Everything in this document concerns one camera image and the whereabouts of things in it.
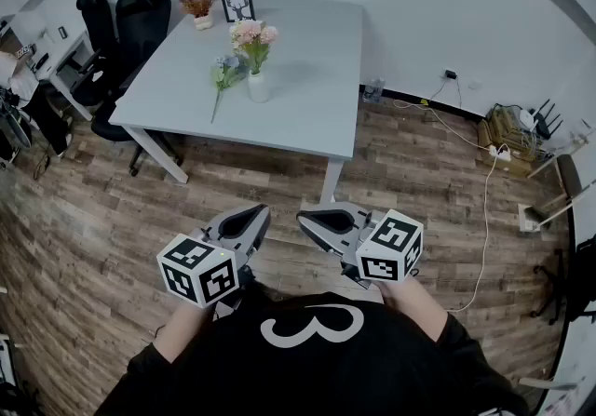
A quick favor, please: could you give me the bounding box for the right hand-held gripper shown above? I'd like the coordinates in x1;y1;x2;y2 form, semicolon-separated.
297;201;425;290

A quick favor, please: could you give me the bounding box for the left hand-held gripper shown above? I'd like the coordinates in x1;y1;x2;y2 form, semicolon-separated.
156;203;273;320

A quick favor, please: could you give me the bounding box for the white ceramic vase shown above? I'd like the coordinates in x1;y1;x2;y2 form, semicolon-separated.
247;71;271;104

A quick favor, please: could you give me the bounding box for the blue artificial flower bouquet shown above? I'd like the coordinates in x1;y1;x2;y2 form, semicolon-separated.
210;54;251;125

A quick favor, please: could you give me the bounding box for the pink artificial flower bouquet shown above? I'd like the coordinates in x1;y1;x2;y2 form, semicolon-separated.
228;18;279;76

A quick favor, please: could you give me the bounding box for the person's left forearm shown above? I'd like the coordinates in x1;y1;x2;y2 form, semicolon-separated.
153;300;221;364

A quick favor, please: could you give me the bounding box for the person's right forearm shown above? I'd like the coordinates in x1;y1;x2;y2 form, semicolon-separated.
381;276;451;343

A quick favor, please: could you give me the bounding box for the white table leg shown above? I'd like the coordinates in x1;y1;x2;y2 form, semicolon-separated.
319;157;346;206
124;125;190;185

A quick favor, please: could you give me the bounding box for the pack of water bottles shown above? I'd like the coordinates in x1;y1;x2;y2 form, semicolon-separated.
361;77;386;104

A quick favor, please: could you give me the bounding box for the person's black shirt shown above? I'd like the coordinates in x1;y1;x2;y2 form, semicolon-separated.
95;289;530;416

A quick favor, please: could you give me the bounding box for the white floor plate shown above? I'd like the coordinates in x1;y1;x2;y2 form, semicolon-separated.
517;203;542;234

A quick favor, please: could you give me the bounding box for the stack of cardboard boxes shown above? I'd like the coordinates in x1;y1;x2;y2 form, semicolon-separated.
478;102;537;179

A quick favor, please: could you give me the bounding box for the black framed deer picture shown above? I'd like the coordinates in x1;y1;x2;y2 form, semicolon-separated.
219;0;257;24

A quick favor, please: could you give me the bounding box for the black router with antennas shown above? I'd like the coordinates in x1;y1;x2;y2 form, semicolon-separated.
530;99;565;141

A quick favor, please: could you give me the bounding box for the dried orange plant in pot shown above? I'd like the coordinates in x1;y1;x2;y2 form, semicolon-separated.
176;0;221;32

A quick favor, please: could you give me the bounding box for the black mesh office chair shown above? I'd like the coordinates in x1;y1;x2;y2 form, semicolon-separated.
55;0;118;109
90;0;185;178

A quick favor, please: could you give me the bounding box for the black floor stand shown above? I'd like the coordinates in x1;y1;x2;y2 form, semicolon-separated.
532;232;596;328

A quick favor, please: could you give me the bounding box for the white side desk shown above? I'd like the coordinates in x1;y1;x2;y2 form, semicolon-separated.
34;30;95;122

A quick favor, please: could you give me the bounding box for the long white cable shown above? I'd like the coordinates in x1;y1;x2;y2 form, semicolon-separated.
393;99;512;314

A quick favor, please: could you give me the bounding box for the wooden stick frame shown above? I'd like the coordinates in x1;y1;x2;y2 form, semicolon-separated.
527;127;596;230

